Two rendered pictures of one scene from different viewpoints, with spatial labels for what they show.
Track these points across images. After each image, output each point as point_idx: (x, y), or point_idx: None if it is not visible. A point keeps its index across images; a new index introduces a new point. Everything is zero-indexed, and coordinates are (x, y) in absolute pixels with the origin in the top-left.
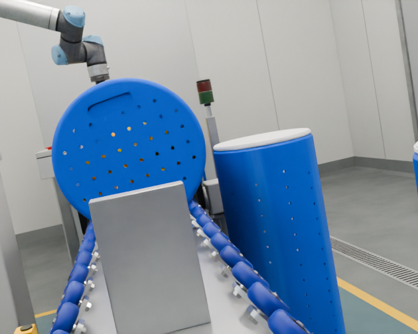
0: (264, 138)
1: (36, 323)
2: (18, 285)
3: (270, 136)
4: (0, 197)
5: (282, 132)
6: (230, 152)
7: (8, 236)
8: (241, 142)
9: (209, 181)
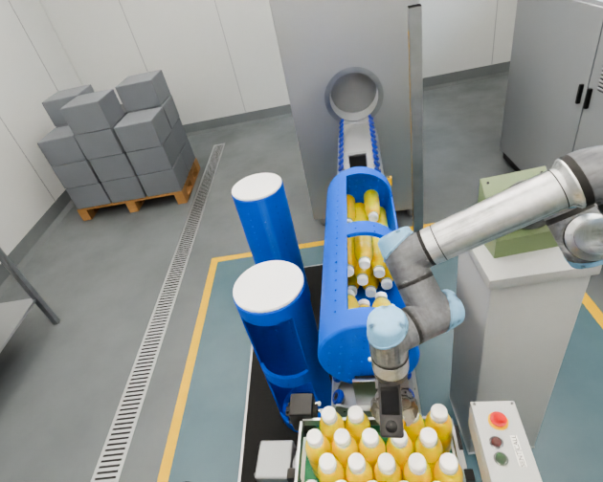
0: (272, 271)
1: (477, 378)
2: (465, 317)
3: (263, 279)
4: (476, 285)
5: (251, 285)
6: None
7: (471, 301)
8: (284, 277)
9: (284, 456)
